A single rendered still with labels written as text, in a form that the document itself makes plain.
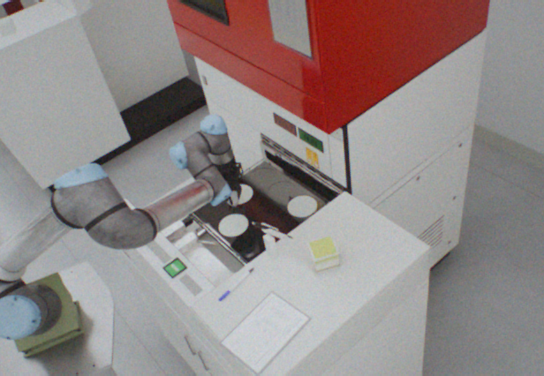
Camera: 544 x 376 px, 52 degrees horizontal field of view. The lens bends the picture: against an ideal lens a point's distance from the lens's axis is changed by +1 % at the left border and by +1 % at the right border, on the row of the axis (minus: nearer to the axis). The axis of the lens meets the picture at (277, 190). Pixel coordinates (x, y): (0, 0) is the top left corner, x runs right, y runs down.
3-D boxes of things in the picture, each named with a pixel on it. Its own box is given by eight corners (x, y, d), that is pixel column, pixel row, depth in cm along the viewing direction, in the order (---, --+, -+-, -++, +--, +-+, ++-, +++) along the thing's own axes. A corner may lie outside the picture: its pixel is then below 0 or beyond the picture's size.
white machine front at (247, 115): (218, 124, 242) (195, 41, 214) (353, 216, 192) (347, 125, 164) (212, 127, 241) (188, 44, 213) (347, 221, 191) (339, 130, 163)
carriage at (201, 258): (182, 229, 195) (179, 223, 193) (245, 289, 173) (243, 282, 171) (162, 242, 192) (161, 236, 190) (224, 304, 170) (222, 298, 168)
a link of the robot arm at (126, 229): (129, 257, 129) (242, 187, 168) (102, 218, 128) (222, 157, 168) (104, 275, 135) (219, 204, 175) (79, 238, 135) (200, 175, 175)
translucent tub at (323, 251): (333, 249, 165) (331, 234, 160) (341, 267, 159) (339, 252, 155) (308, 256, 164) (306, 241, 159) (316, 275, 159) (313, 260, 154)
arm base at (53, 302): (16, 342, 167) (5, 348, 157) (1, 294, 168) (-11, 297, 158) (68, 324, 170) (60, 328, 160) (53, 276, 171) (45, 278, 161)
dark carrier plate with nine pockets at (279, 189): (265, 161, 208) (265, 161, 208) (328, 206, 187) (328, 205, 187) (190, 211, 195) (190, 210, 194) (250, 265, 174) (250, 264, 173)
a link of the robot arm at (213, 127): (192, 122, 169) (215, 109, 172) (200, 149, 176) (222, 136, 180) (207, 132, 164) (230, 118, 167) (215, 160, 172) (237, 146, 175)
